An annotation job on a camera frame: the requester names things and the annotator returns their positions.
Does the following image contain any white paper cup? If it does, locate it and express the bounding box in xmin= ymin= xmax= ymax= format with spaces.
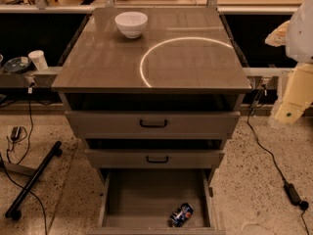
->
xmin=28 ymin=50 xmax=48 ymax=71

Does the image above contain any dark blue plate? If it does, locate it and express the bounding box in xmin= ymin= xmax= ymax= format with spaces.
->
xmin=3 ymin=57 xmax=31 ymax=73

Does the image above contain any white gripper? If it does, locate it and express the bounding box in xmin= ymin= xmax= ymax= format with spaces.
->
xmin=265 ymin=0 xmax=313 ymax=124

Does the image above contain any open bottom drawer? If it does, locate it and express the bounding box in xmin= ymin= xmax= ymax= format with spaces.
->
xmin=88 ymin=168 xmax=226 ymax=235

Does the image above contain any black cable right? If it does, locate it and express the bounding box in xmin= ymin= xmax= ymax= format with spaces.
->
xmin=246 ymin=81 xmax=311 ymax=235

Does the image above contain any top drawer with handle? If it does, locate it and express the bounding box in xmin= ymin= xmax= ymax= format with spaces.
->
xmin=66 ymin=111 xmax=240 ymax=140

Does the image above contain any black cable left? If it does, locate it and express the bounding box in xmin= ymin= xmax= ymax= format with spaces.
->
xmin=0 ymin=81 xmax=49 ymax=235

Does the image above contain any brown drawer cabinet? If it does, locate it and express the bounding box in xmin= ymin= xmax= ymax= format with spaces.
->
xmin=51 ymin=6 xmax=253 ymax=235

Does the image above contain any black power adapter right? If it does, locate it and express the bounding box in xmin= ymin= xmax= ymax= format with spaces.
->
xmin=284 ymin=181 xmax=301 ymax=206

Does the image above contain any middle drawer with handle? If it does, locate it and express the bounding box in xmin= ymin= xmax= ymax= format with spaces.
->
xmin=85 ymin=149 xmax=224 ymax=168

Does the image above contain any black power adapter left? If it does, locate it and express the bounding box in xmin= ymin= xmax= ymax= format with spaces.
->
xmin=10 ymin=126 xmax=21 ymax=141

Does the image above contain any black power adapter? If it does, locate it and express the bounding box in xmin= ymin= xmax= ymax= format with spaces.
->
xmin=10 ymin=126 xmax=21 ymax=141
xmin=284 ymin=181 xmax=301 ymax=206

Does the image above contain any black metal stand leg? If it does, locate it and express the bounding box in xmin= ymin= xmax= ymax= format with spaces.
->
xmin=5 ymin=141 xmax=63 ymax=220

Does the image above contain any crushed blue pepsi can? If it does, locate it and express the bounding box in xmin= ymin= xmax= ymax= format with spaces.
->
xmin=169 ymin=203 xmax=194 ymax=227

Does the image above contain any white ceramic bowl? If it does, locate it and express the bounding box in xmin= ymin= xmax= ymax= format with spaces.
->
xmin=114 ymin=11 xmax=148 ymax=39

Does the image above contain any black cable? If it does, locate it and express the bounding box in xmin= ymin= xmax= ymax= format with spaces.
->
xmin=246 ymin=81 xmax=311 ymax=235
xmin=0 ymin=81 xmax=49 ymax=235

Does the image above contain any drawer with handle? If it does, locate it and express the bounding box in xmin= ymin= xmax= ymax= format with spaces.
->
xmin=66 ymin=111 xmax=240 ymax=140
xmin=85 ymin=149 xmax=224 ymax=168

